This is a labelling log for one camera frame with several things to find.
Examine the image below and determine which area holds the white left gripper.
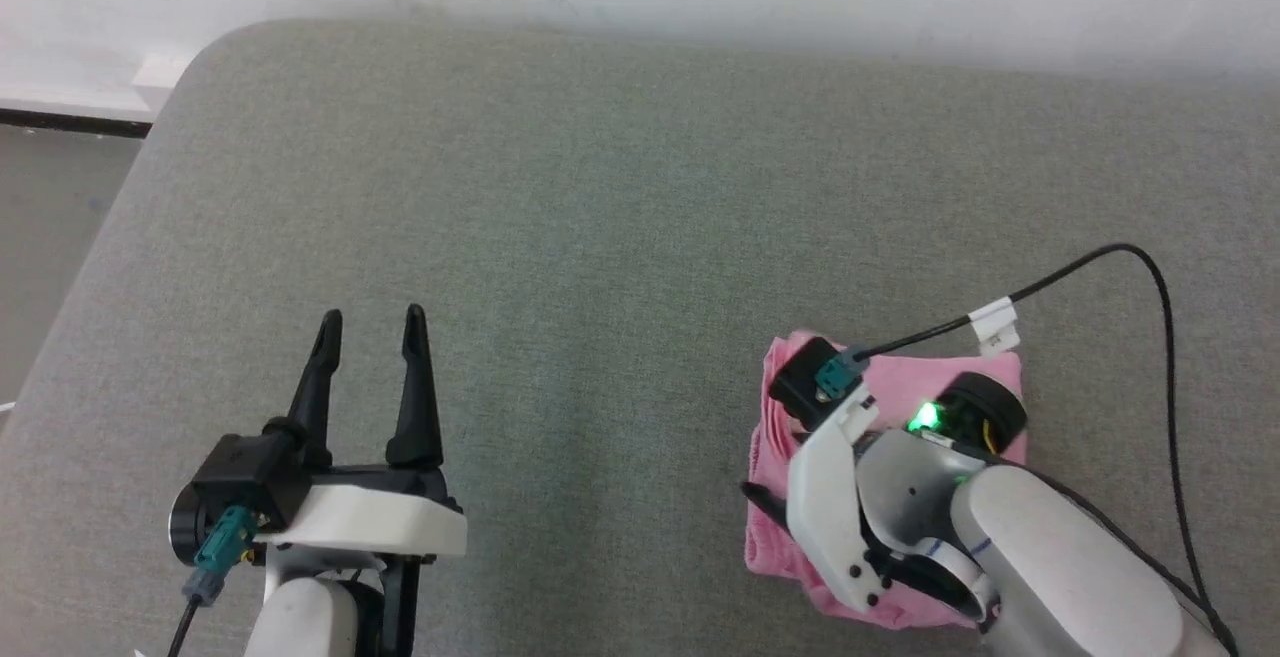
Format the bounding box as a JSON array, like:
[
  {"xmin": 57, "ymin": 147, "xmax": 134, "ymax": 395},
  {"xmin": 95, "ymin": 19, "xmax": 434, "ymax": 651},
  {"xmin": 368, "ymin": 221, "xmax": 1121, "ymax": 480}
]
[{"xmin": 255, "ymin": 303, "xmax": 469, "ymax": 560}]

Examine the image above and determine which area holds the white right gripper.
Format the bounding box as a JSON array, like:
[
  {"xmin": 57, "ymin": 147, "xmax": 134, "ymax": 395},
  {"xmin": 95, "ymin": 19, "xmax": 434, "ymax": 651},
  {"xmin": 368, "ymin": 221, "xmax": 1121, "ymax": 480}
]
[{"xmin": 741, "ymin": 382, "xmax": 888, "ymax": 618}]

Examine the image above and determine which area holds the pink cloth garment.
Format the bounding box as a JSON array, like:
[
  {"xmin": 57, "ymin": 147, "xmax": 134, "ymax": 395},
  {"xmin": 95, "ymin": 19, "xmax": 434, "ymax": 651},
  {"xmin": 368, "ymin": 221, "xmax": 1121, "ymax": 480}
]
[{"xmin": 745, "ymin": 330, "xmax": 1030, "ymax": 631}]

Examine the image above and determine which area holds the grey fabric sofa seat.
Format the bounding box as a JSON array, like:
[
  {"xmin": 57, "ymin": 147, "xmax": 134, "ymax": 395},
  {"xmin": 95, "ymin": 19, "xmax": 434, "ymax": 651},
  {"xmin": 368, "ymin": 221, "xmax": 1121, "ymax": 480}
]
[{"xmin": 0, "ymin": 19, "xmax": 1280, "ymax": 657}]

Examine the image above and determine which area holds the black floor edge strip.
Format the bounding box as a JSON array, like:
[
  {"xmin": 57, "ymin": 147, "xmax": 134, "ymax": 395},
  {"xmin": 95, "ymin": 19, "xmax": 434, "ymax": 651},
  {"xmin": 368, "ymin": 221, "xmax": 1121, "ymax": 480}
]
[{"xmin": 0, "ymin": 107, "xmax": 154, "ymax": 141}]

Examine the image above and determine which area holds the teal right cable connector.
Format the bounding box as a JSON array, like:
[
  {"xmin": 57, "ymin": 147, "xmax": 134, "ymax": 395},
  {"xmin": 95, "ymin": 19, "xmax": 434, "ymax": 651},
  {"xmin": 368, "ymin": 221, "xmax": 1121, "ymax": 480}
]
[{"xmin": 814, "ymin": 348, "xmax": 872, "ymax": 400}]

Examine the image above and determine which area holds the teal cable connector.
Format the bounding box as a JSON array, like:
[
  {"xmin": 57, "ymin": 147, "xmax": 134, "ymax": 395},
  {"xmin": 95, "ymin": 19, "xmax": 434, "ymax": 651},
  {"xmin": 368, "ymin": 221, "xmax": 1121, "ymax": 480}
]
[
  {"xmin": 182, "ymin": 504, "xmax": 257, "ymax": 607},
  {"xmin": 814, "ymin": 348, "xmax": 872, "ymax": 400}
]

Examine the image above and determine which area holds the teal left cable connector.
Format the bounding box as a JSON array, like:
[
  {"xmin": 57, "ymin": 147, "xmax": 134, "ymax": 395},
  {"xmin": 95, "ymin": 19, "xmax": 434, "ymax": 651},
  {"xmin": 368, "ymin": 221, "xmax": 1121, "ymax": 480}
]
[{"xmin": 182, "ymin": 504, "xmax": 257, "ymax": 607}]

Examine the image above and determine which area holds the black left camera cable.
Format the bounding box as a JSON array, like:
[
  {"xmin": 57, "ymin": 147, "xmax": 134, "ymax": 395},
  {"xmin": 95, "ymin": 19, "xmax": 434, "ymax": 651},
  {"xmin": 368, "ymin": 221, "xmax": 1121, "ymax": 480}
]
[{"xmin": 163, "ymin": 592, "xmax": 204, "ymax": 657}]

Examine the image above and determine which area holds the white cable label tag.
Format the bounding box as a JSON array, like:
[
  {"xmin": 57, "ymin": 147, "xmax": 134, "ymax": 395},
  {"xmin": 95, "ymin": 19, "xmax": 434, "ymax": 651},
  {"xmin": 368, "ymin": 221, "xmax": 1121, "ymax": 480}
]
[{"xmin": 967, "ymin": 296, "xmax": 1022, "ymax": 357}]

